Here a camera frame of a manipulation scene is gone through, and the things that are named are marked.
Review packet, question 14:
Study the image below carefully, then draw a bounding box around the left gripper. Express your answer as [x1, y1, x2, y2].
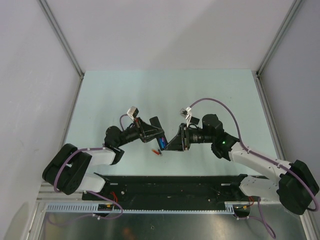
[116, 117, 164, 148]

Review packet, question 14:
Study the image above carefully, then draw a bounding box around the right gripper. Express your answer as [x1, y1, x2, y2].
[165, 123, 214, 151]

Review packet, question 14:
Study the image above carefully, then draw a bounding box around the dark blue battery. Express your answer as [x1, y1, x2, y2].
[161, 137, 168, 148]

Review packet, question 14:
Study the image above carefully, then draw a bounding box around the black remote control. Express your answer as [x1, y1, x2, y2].
[149, 116, 168, 151]

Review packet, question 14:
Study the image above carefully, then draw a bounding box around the black battery cover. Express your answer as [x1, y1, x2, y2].
[189, 116, 200, 125]

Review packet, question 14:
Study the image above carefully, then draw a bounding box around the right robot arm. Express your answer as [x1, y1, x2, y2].
[165, 114, 320, 215]

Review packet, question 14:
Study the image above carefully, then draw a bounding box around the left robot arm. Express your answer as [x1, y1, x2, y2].
[42, 116, 165, 200]

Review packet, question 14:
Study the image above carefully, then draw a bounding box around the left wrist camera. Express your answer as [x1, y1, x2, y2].
[126, 106, 139, 121]

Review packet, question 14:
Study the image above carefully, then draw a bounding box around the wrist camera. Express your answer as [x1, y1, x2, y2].
[179, 106, 192, 127]
[126, 106, 139, 121]

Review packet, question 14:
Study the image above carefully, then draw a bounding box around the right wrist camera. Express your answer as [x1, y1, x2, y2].
[179, 106, 192, 127]

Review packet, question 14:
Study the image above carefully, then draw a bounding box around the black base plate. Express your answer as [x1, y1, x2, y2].
[81, 172, 271, 211]

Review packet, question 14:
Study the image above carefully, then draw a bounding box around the grey slotted cable duct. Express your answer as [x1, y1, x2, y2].
[45, 201, 249, 214]

